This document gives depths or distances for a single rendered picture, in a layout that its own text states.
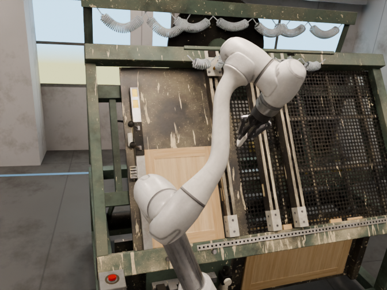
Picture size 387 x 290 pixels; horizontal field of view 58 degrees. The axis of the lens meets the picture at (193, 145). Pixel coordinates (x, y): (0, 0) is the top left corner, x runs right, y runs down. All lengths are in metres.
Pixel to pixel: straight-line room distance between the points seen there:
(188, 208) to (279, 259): 1.71
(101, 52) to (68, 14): 2.98
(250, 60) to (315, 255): 2.01
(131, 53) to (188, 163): 0.74
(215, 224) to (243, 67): 1.20
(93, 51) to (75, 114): 3.26
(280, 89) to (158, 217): 0.56
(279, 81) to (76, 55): 4.24
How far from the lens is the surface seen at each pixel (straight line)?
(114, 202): 2.08
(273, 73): 1.17
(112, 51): 2.19
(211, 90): 2.26
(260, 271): 2.72
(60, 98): 5.34
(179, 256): 1.41
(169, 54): 2.25
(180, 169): 2.12
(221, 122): 1.14
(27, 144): 5.09
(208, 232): 2.13
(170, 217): 1.10
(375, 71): 3.10
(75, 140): 5.52
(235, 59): 1.18
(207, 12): 2.72
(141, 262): 2.01
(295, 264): 2.85
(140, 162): 2.05
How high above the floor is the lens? 2.17
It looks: 22 degrees down
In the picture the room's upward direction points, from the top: 4 degrees clockwise
